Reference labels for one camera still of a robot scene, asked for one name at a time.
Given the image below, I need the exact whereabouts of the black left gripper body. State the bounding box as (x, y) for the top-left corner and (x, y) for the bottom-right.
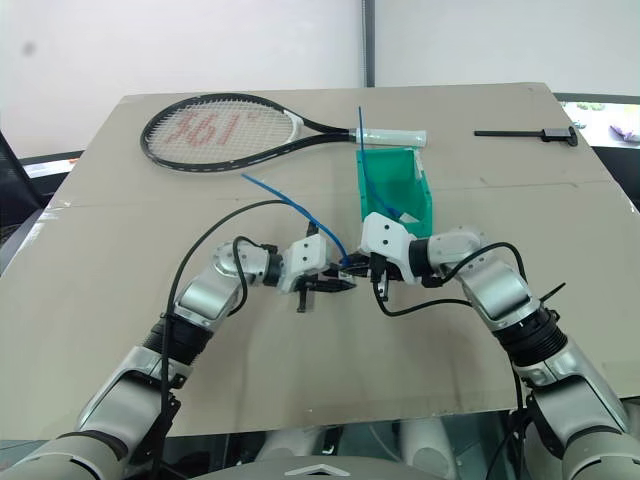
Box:
(296, 222), (346, 315)

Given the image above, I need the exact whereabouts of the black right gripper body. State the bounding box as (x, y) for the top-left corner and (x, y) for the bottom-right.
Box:
(368, 252), (409, 303)

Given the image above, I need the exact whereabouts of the blue cable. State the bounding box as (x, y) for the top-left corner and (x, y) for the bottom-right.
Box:
(241, 173), (354, 269)
(355, 105), (404, 219)

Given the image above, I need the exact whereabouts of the green plastic bin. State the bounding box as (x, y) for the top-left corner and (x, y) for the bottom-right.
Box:
(354, 145), (437, 240)

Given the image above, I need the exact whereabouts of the black and white tennis racket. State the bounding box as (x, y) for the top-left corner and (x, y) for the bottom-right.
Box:
(140, 91), (429, 176)

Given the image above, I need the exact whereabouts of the grey robot torso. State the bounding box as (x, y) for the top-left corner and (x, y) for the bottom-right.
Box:
(189, 449), (451, 480)

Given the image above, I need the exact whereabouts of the brown cardboard sheet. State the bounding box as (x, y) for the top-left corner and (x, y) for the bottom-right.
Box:
(0, 79), (640, 437)

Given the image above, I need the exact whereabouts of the black flat tool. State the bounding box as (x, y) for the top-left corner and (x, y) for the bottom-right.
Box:
(473, 127), (580, 148)

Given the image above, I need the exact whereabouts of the grey vertical pole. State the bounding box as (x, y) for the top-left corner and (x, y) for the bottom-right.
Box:
(360, 0), (378, 89)

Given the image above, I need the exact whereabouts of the background table with clutter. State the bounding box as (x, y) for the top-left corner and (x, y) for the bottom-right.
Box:
(552, 91), (640, 201)

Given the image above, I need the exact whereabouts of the dark background desk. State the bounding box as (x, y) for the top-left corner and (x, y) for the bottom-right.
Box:
(18, 148), (87, 206)

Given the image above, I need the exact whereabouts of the black mesh chair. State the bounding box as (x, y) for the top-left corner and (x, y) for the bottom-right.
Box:
(0, 127), (49, 247)

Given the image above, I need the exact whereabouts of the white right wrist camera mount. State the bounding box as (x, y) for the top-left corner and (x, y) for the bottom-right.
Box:
(360, 211), (418, 288)

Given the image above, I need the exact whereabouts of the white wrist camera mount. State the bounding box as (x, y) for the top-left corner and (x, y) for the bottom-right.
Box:
(278, 235), (335, 295)
(360, 211), (418, 288)

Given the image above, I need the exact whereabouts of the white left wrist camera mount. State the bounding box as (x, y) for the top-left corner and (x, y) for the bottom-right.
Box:
(278, 235), (335, 295)

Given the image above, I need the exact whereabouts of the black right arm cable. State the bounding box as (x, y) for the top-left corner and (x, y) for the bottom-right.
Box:
(372, 242), (532, 480)

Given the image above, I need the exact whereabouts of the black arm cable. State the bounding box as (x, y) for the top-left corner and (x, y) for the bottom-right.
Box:
(149, 199), (314, 480)
(372, 242), (532, 480)

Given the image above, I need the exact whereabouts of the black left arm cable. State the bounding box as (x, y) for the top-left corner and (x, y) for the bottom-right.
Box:
(149, 199), (314, 480)

